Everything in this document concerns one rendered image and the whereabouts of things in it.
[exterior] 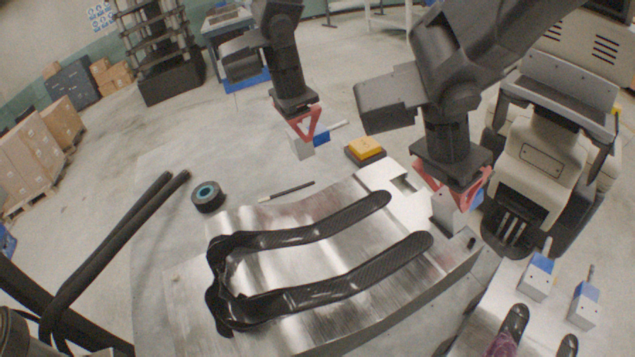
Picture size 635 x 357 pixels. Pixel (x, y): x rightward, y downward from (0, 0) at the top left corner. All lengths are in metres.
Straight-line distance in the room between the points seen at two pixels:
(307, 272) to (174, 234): 0.39
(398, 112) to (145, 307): 0.58
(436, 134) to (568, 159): 0.47
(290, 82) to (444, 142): 0.27
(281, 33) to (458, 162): 0.29
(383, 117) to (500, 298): 0.32
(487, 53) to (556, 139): 0.55
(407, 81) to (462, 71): 0.08
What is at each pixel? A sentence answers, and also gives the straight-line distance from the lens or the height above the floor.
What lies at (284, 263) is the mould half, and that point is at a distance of 0.40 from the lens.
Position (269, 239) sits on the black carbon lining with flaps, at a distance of 0.43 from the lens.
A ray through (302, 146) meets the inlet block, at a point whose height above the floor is 0.93.
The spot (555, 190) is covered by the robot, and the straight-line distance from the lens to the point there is 0.77.
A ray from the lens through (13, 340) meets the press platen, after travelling 0.53.
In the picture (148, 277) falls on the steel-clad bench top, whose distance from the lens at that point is 0.67.
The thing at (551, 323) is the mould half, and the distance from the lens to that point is 0.49.
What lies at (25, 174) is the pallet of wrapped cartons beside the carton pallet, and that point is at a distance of 4.08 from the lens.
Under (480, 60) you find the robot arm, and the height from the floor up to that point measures 1.18.
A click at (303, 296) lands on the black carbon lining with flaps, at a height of 0.91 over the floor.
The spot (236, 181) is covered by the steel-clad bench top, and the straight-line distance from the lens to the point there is 0.74.
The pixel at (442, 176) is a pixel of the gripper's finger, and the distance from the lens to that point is 0.36.
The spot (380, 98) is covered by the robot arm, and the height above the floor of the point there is 1.12.
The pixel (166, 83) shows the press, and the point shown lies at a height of 0.23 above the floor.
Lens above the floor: 1.25
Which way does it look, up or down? 42 degrees down
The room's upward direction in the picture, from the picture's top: 12 degrees counter-clockwise
